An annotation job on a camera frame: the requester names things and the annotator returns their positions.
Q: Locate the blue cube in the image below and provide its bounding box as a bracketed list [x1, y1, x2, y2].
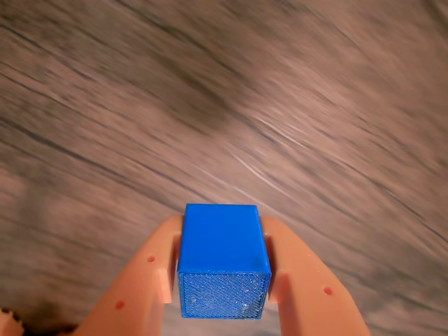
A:
[176, 203, 273, 321]

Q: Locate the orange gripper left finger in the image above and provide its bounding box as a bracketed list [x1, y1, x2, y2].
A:
[78, 214, 186, 336]

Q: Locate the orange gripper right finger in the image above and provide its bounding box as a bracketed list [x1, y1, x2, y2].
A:
[259, 216, 370, 336]

